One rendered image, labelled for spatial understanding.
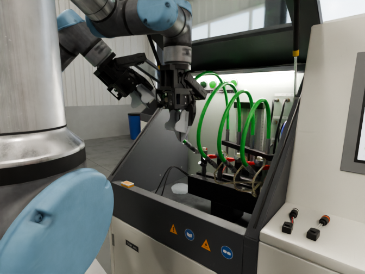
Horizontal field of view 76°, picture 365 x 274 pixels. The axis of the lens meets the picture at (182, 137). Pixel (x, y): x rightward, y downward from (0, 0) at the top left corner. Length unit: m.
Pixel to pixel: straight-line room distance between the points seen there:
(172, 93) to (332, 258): 0.52
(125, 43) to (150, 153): 7.11
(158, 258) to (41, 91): 0.85
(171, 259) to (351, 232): 0.56
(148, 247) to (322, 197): 0.65
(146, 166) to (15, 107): 1.01
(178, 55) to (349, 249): 0.61
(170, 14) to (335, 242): 0.64
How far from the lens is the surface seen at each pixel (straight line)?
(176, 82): 0.63
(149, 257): 1.04
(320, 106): 0.86
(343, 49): 0.90
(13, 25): 0.22
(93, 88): 7.58
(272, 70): 1.13
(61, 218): 0.21
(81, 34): 0.75
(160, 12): 0.53
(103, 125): 7.69
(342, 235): 0.75
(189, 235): 0.83
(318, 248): 0.67
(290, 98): 1.13
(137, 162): 1.15
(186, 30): 0.64
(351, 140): 0.83
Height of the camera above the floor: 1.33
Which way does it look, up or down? 10 degrees down
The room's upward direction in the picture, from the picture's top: straight up
